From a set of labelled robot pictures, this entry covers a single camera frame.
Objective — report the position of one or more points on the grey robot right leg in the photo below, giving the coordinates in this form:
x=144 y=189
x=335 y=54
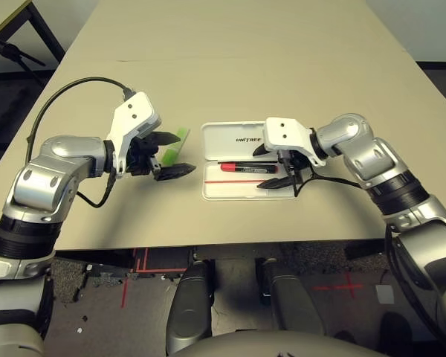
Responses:
x=290 y=301

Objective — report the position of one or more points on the green translucent plastic box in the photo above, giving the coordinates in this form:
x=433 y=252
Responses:
x=171 y=156

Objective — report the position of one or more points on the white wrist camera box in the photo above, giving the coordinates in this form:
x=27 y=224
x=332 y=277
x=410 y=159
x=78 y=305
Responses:
x=282 y=132
x=134 y=111

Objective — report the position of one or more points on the grey robot left leg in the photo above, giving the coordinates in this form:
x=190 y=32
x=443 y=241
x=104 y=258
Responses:
x=189 y=308

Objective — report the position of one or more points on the white plastic pencil case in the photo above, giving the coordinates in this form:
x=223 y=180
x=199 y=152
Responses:
x=223 y=137

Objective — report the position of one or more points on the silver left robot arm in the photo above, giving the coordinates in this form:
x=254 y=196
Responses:
x=59 y=156

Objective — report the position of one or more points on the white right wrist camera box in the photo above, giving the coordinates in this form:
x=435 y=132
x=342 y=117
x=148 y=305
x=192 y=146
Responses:
x=282 y=132

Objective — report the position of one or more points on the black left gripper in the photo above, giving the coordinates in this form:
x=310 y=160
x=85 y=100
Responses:
x=141 y=156

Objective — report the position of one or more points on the black tripod stand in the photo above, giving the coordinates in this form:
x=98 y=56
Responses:
x=11 y=50

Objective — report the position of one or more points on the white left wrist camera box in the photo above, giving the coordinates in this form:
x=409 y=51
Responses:
x=134 y=111

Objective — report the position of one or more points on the side table with black legs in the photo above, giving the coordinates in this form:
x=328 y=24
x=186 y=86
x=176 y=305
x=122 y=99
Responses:
x=48 y=37

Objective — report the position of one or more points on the large black shoe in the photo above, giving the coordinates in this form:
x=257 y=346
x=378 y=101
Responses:
x=395 y=329

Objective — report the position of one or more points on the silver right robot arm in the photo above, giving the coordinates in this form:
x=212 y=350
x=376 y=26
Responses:
x=357 y=137

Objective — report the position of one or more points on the grey robot torso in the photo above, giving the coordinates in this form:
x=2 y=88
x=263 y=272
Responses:
x=267 y=346

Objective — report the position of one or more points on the black whiteboard marker red cap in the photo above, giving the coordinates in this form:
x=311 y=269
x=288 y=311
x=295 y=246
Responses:
x=245 y=168

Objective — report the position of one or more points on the grey robot leg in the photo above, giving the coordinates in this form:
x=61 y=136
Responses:
x=290 y=301
x=189 y=308

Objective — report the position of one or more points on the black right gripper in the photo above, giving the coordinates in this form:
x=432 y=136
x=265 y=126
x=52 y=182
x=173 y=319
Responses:
x=293 y=161

